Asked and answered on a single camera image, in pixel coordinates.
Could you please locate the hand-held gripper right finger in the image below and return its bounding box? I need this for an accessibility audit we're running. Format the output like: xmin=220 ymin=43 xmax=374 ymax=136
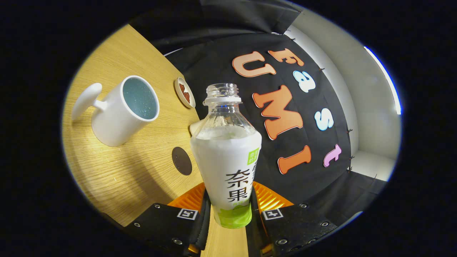
xmin=247 ymin=181 xmax=338 ymax=256

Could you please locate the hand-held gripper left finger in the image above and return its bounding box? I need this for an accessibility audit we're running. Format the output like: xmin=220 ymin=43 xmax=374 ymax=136
xmin=125 ymin=182 xmax=211 ymax=256

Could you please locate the juice bottle with white label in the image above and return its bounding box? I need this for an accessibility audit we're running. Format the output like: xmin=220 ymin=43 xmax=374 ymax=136
xmin=190 ymin=83 xmax=262 ymax=229

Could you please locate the dark brown round coaster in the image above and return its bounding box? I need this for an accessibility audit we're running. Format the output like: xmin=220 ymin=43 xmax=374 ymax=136
xmin=172 ymin=147 xmax=193 ymax=176

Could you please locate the white cup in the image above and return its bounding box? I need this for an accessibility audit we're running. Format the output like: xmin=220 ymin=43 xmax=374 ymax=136
xmin=71 ymin=75 xmax=160 ymax=147

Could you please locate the wooden table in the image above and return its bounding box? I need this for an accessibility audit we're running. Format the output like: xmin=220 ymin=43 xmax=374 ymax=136
xmin=62 ymin=24 xmax=250 ymax=257

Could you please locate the white oval plate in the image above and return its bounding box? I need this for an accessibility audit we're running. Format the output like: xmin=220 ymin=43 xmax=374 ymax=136
xmin=174 ymin=77 xmax=196 ymax=109

